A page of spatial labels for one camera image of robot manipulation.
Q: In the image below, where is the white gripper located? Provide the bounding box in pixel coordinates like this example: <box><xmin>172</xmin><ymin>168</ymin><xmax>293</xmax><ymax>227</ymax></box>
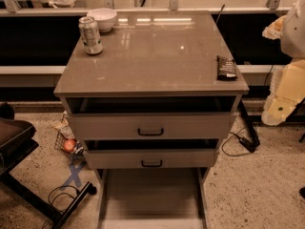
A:
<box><xmin>261</xmin><ymin>15</ymin><xmax>305</xmax><ymax>126</ymax></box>

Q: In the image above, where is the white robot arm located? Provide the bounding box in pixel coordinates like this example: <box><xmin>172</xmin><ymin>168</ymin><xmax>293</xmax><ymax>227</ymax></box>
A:
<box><xmin>261</xmin><ymin>0</ymin><xmax>305</xmax><ymax>126</ymax></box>

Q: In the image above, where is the grey drawer cabinet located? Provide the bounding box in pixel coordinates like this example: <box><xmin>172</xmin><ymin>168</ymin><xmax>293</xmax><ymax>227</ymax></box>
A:
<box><xmin>55</xmin><ymin>11</ymin><xmax>248</xmax><ymax>216</ymax></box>

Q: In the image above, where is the top grey drawer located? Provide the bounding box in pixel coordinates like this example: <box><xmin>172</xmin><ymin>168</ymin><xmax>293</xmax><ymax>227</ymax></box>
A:
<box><xmin>67</xmin><ymin>114</ymin><xmax>235</xmax><ymax>140</ymax></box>

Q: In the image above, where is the grey drawer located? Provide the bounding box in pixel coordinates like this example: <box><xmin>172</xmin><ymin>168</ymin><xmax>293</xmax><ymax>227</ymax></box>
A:
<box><xmin>67</xmin><ymin>114</ymin><xmax>235</xmax><ymax>140</ymax></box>
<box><xmin>84</xmin><ymin>149</ymin><xmax>219</xmax><ymax>169</ymax></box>

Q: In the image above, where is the middle grey drawer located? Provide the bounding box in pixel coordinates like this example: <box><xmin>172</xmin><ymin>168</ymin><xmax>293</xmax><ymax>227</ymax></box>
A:
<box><xmin>84</xmin><ymin>149</ymin><xmax>219</xmax><ymax>169</ymax></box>

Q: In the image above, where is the open bottom drawer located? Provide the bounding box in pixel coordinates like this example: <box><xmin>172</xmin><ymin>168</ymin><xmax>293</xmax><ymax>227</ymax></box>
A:
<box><xmin>97</xmin><ymin>168</ymin><xmax>209</xmax><ymax>229</ymax></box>

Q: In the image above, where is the black leaning bar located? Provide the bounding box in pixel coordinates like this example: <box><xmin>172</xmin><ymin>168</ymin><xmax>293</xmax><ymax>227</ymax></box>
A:
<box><xmin>238</xmin><ymin>101</ymin><xmax>260</xmax><ymax>153</ymax></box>

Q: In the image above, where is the white ceramic bowl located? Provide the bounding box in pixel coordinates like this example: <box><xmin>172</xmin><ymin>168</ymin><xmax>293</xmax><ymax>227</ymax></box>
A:
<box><xmin>87</xmin><ymin>8</ymin><xmax>117</xmax><ymax>32</ymax></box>

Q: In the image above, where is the silver soda can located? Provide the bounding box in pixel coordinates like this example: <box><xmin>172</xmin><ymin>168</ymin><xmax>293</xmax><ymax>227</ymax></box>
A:
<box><xmin>78</xmin><ymin>16</ymin><xmax>103</xmax><ymax>55</ymax></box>

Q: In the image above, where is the snack bag in basket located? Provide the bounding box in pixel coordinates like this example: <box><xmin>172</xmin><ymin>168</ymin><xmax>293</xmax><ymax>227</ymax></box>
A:
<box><xmin>53</xmin><ymin>112</ymin><xmax>74</xmax><ymax>139</ymax></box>

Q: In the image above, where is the red apple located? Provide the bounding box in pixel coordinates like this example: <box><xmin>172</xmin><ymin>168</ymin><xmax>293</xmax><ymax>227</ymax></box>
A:
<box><xmin>63</xmin><ymin>139</ymin><xmax>76</xmax><ymax>153</ymax></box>

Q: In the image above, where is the blue tape cross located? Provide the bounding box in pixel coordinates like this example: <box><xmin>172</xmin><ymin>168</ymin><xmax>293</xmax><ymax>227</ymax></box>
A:
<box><xmin>63</xmin><ymin>161</ymin><xmax>87</xmax><ymax>188</ymax></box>

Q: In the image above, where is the black rolling stand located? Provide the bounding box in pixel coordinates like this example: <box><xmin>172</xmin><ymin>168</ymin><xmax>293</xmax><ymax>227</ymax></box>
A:
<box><xmin>0</xmin><ymin>102</ymin><xmax>98</xmax><ymax>229</ymax></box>

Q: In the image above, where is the black power adapter cable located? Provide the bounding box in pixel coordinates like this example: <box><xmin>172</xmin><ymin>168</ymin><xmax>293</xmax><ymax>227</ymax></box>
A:
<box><xmin>220</xmin><ymin>126</ymin><xmax>257</xmax><ymax>157</ymax></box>

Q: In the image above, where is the black wire basket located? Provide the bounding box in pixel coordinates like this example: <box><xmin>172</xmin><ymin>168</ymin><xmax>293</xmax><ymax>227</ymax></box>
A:
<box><xmin>54</xmin><ymin>133</ymin><xmax>84</xmax><ymax>160</ymax></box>

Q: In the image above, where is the black floor cable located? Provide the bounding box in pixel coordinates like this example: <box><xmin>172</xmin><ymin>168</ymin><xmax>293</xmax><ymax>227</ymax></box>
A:
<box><xmin>41</xmin><ymin>184</ymin><xmax>82</xmax><ymax>229</ymax></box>

